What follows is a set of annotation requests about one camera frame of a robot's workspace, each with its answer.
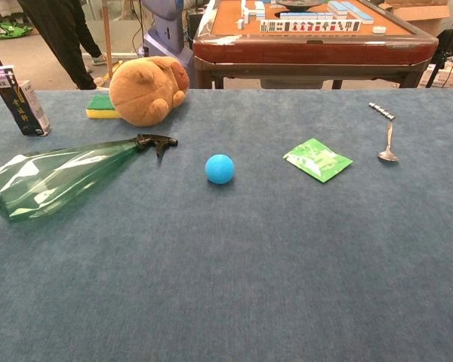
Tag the metal spoon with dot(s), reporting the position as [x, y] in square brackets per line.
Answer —
[388, 155]

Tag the green bag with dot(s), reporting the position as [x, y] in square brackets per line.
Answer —
[7, 31]

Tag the green transparent spray bottle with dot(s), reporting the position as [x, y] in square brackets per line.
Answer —
[60, 173]

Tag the person in black trousers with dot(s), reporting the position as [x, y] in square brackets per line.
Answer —
[64, 34]

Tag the green sachet packet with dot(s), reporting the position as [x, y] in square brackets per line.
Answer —
[319, 160]

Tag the brown mahjong table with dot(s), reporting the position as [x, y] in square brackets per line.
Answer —
[309, 53]

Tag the row of face-up mahjong tiles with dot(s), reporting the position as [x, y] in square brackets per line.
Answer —
[309, 26]

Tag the blue ball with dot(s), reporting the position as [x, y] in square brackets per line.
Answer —
[219, 169]

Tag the blue table cloth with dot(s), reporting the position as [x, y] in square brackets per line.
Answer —
[249, 264]

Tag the wooden pole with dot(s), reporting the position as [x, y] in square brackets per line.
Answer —
[107, 37]

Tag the single white mahjong tile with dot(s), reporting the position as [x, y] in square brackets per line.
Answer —
[379, 30]

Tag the purple robot base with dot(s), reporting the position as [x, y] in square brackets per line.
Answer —
[166, 34]

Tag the brown capybara plush toy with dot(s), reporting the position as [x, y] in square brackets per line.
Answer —
[143, 94]

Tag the yellow green sponge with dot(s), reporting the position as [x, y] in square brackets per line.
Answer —
[97, 109]

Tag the cardboard box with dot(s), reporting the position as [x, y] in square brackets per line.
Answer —
[423, 15]

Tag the dark purple carton box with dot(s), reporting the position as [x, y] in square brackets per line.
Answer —
[22, 109]

